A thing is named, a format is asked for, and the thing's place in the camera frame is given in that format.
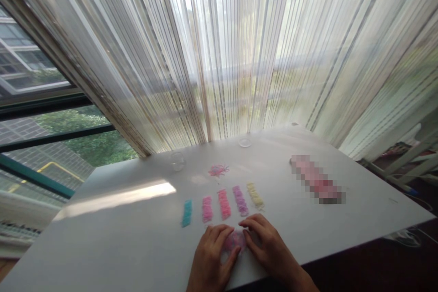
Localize person's right thumb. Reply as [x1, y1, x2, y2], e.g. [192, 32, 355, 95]
[243, 231, 259, 255]

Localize person's left fingers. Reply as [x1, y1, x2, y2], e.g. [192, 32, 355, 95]
[204, 224, 237, 240]

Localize row of teal rubber bands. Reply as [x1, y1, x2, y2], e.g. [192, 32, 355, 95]
[181, 199, 193, 228]

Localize small heap of mixed rubber bands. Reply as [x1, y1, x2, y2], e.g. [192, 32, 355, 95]
[208, 164, 230, 179]

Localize white striped sheer curtain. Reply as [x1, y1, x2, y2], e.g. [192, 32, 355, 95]
[0, 0, 438, 162]

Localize row of purple rubber bands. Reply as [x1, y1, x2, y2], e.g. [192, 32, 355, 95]
[232, 185, 250, 213]

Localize clear glass jar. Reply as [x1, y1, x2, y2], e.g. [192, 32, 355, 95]
[170, 151, 188, 172]

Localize row of coral rubber bands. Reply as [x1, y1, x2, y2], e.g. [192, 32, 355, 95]
[217, 189, 232, 221]

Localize white cables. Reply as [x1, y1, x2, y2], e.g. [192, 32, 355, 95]
[386, 175, 438, 250]

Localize person's left thumb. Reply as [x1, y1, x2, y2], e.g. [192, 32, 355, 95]
[223, 246, 242, 271]

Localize person's right fingers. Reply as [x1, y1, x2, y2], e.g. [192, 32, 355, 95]
[238, 213, 271, 231]

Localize dark framed window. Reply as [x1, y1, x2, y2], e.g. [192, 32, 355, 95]
[0, 1, 139, 258]

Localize row of yellow rubber bands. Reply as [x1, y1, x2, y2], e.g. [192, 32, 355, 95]
[246, 182, 266, 212]

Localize person's right hand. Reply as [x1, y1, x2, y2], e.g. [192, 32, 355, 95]
[238, 213, 297, 274]

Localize row of pink rubber bands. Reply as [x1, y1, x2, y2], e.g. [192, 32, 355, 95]
[202, 196, 214, 223]

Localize pile of pink purple rubber bands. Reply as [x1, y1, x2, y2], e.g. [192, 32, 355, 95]
[222, 229, 248, 255]

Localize white furniture frame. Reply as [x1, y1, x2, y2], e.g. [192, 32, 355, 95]
[362, 119, 438, 183]

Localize person's left hand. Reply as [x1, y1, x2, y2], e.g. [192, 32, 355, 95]
[190, 224, 242, 284]

